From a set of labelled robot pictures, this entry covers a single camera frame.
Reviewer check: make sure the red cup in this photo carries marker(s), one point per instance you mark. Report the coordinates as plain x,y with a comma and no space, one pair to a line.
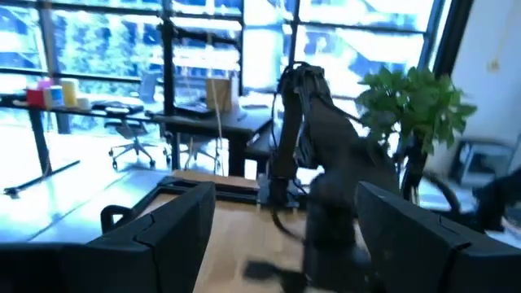
35,97

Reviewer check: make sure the black desk with cups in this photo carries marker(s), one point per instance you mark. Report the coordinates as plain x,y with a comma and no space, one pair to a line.
81,110

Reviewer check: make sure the pink cup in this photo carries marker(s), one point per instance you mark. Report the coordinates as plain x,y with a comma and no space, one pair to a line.
45,83

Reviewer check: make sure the black aluminium table frame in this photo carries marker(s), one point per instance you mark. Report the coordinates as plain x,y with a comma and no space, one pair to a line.
236,195

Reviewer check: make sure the small white cup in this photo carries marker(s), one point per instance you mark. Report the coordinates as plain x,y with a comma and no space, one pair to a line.
84,103

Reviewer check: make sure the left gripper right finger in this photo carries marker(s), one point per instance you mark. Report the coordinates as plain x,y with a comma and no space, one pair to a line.
427,260

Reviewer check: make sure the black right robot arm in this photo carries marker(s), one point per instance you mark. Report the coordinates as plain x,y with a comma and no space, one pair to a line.
285,122

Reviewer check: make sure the black window frame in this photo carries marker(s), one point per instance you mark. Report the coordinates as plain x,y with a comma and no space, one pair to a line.
167,53

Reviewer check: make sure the green leafy plant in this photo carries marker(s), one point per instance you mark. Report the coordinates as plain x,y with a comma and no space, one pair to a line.
415,101

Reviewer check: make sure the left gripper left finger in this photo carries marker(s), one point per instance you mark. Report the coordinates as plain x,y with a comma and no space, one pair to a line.
142,264

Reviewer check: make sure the wall outlet plate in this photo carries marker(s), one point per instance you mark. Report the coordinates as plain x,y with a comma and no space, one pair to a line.
493,65

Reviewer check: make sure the cardboard box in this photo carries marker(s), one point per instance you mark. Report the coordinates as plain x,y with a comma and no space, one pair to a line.
220,94

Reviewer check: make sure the white and blue cup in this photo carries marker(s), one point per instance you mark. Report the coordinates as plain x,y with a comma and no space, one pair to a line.
55,97

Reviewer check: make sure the grey framed screen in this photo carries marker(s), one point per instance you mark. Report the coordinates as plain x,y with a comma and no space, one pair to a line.
484,163

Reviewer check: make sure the black monitor desk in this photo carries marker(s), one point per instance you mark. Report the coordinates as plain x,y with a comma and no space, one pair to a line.
211,122

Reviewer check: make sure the yellow cup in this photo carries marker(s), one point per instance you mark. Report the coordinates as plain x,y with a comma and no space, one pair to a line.
70,91

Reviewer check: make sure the black frame bracket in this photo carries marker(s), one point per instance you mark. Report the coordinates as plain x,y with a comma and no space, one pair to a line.
106,217

